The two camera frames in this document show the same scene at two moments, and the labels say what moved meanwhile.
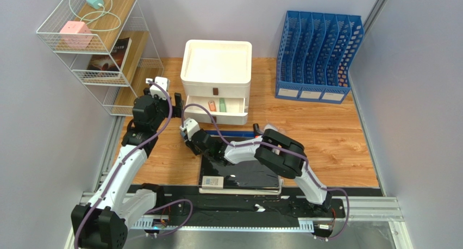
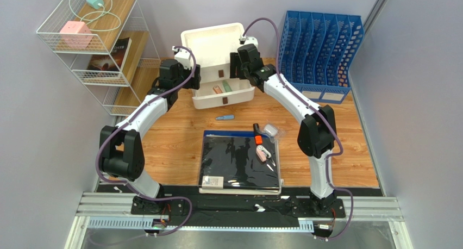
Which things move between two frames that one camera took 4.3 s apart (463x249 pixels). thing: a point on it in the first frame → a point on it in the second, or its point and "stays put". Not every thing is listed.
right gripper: [191, 144] → [235, 66]
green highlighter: [222, 105] → [226, 87]
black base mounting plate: [185, 204] stays put
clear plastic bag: [269, 126] stays put
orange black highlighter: [256, 129] stays put
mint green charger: [94, 0] stays put
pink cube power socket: [75, 34] stays put
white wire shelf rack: [101, 35] stays put
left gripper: [177, 109] → [194, 82]
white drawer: [226, 110] → [220, 92]
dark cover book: [113, 61] stays put
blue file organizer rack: [313, 55] stays put
